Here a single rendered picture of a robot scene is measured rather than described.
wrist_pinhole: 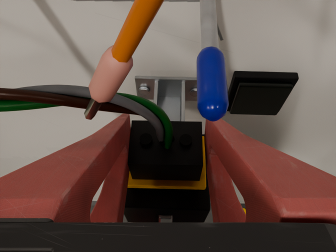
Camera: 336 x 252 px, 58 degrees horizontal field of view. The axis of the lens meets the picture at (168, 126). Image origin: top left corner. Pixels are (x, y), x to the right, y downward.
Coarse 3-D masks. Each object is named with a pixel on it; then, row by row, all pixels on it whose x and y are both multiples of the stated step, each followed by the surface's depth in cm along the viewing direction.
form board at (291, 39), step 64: (0, 0) 15; (64, 0) 15; (128, 0) 15; (192, 0) 15; (256, 0) 15; (320, 0) 14; (0, 64) 19; (64, 64) 19; (192, 64) 19; (256, 64) 18; (320, 64) 18; (0, 128) 27; (64, 128) 26; (256, 128) 25; (320, 128) 25
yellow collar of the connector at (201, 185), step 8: (200, 176) 14; (128, 184) 13; (136, 184) 13; (144, 184) 13; (152, 184) 13; (160, 184) 13; (168, 184) 13; (176, 184) 13; (184, 184) 13; (192, 184) 13; (200, 184) 13
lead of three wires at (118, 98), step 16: (0, 96) 8; (16, 96) 8; (32, 96) 8; (48, 96) 8; (64, 96) 8; (80, 96) 9; (128, 96) 9; (128, 112) 10; (144, 112) 10; (160, 112) 10; (160, 128) 11
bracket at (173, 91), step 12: (144, 84) 20; (156, 84) 20; (168, 84) 20; (180, 84) 20; (192, 84) 20; (144, 96) 21; (156, 96) 19; (168, 96) 21; (180, 96) 20; (192, 96) 21; (168, 108) 21; (180, 108) 20; (180, 120) 19
